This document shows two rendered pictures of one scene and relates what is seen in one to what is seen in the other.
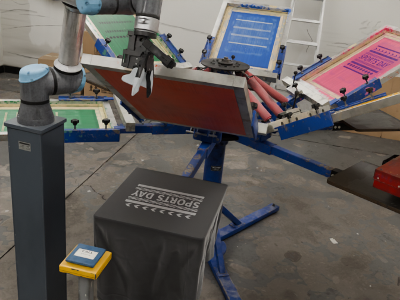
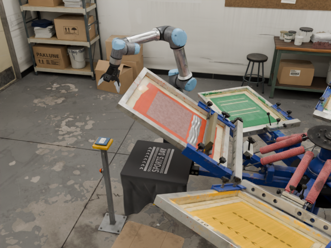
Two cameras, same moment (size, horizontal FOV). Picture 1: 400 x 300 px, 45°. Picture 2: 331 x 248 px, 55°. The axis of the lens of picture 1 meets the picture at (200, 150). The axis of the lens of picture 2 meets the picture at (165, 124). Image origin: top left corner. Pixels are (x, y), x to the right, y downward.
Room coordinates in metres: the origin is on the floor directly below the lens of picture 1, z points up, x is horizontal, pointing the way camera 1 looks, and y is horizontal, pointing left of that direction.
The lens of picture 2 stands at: (1.87, -1.79, 2.44)
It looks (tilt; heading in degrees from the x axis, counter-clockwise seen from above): 32 degrees down; 91
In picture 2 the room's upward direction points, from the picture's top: straight up
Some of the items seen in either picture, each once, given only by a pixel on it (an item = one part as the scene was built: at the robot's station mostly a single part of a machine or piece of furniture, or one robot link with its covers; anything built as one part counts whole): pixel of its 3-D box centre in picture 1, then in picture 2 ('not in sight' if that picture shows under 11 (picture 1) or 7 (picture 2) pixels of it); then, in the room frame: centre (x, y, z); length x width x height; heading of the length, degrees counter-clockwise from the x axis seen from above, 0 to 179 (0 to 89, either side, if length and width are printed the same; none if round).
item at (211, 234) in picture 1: (208, 250); (154, 199); (1.77, -0.08, 0.74); 0.46 x 0.04 x 0.42; 168
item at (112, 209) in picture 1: (165, 199); (160, 159); (1.81, 0.12, 0.95); 0.48 x 0.44 x 0.01; 168
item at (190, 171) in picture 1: (193, 166); (225, 174); (2.29, 0.02, 0.89); 1.24 x 0.06 x 0.06; 168
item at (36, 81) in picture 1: (36, 81); (176, 77); (1.93, 0.70, 1.37); 0.13 x 0.12 x 0.14; 131
